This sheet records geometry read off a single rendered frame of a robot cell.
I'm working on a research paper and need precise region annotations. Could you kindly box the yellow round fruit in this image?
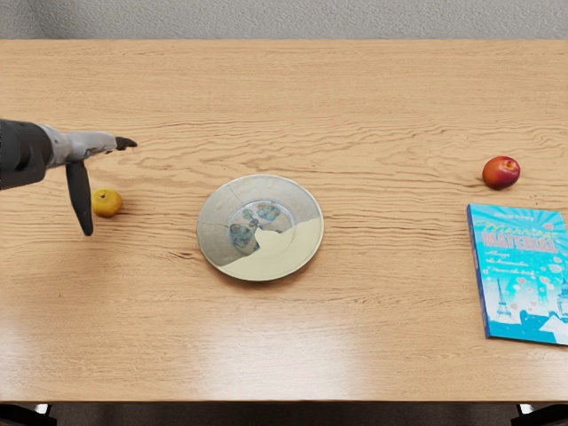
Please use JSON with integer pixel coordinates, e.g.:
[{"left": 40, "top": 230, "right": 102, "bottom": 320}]
[{"left": 91, "top": 188, "right": 124, "bottom": 218}]

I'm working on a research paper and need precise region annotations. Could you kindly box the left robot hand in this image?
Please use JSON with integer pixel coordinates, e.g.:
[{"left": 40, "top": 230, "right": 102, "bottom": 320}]
[{"left": 38, "top": 124, "right": 138, "bottom": 237}]

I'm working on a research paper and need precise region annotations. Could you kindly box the red apple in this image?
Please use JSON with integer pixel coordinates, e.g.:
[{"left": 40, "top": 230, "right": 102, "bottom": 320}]
[{"left": 482, "top": 155, "right": 522, "bottom": 191}]

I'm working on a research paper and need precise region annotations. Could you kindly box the grey patterned plate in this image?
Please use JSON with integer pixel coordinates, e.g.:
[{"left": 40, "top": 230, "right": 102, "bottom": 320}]
[{"left": 195, "top": 173, "right": 325, "bottom": 282}]

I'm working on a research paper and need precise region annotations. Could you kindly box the blue paperback book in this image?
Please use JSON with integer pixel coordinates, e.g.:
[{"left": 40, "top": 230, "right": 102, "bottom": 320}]
[{"left": 466, "top": 203, "right": 568, "bottom": 347}]

